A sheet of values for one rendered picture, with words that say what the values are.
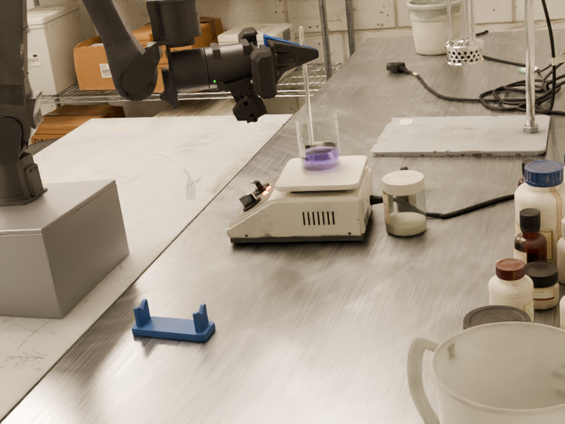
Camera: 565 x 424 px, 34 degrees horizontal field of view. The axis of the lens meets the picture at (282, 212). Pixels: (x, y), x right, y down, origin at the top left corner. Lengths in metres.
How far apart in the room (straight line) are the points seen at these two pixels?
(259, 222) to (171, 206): 0.25
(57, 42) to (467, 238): 2.86
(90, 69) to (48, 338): 2.77
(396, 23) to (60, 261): 2.73
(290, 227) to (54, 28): 2.72
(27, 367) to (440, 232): 0.59
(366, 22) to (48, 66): 1.29
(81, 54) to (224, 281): 2.73
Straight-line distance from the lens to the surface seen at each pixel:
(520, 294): 1.03
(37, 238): 1.20
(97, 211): 1.30
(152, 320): 1.16
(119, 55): 1.27
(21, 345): 1.20
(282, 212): 1.31
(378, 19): 3.80
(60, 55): 3.97
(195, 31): 1.27
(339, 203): 1.29
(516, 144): 1.64
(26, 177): 1.32
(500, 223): 1.35
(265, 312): 1.16
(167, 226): 1.46
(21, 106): 1.29
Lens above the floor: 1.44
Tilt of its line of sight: 22 degrees down
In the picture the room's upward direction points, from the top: 7 degrees counter-clockwise
